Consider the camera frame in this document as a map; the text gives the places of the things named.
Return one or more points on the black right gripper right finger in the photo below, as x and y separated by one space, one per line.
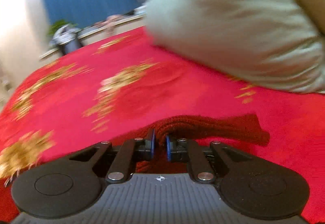
250 185

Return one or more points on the green potted plant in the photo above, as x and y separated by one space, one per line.
58 24

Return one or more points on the red floral bed blanket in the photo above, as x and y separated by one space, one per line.
119 87

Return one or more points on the pink cloth on sill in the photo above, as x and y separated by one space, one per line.
109 24

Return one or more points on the dark red knitted sweater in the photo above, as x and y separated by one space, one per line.
210 127

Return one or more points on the light green pillow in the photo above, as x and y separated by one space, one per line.
277 44

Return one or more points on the pile of clothes on chair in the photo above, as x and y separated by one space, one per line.
66 39

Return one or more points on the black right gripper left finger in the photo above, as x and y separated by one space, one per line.
70 184

